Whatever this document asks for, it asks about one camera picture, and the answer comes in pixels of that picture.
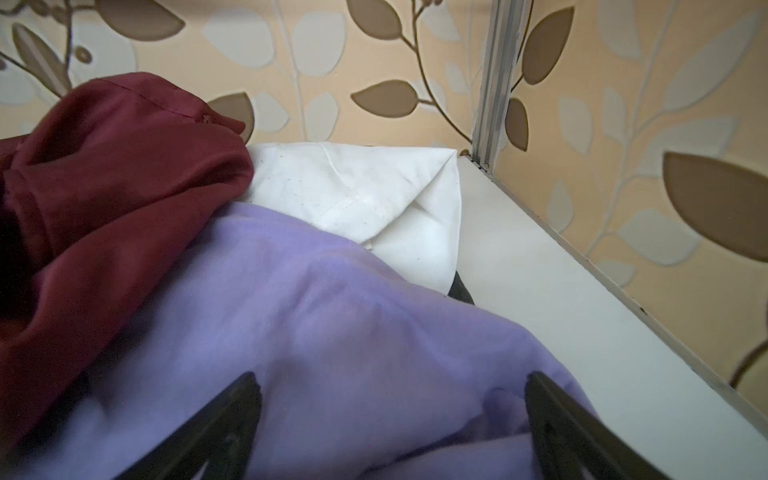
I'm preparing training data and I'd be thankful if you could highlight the aluminium frame post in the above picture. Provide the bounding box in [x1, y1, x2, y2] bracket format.
[471, 0, 533, 176]

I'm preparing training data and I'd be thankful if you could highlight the white cloth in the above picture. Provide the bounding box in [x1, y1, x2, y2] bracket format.
[241, 142, 462, 294]

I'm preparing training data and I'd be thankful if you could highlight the maroon shirt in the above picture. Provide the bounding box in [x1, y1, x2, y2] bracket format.
[1, 73, 254, 451]

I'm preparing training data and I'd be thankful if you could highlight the purple cloth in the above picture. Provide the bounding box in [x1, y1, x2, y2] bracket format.
[8, 203, 587, 479]

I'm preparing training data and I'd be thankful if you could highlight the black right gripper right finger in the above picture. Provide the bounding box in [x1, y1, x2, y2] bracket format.
[525, 371, 667, 480]

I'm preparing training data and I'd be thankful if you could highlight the dark grey cloth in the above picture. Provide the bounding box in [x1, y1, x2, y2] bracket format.
[447, 272, 475, 305]

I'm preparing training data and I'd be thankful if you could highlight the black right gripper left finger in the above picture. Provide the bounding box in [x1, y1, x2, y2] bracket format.
[118, 372, 262, 479]

